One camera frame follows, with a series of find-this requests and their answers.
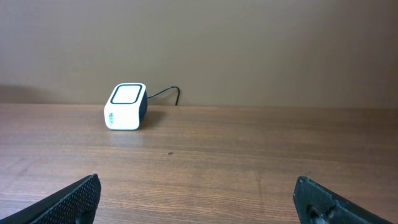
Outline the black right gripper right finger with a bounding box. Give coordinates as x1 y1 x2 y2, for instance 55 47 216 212
293 176 391 224

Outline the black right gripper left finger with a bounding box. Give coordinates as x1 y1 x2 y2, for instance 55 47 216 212
1 174 101 224

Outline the white barcode scanner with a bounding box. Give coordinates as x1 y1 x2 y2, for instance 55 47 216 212
104 83 148 131

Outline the black scanner cable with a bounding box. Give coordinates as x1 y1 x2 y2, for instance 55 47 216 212
146 86 181 106

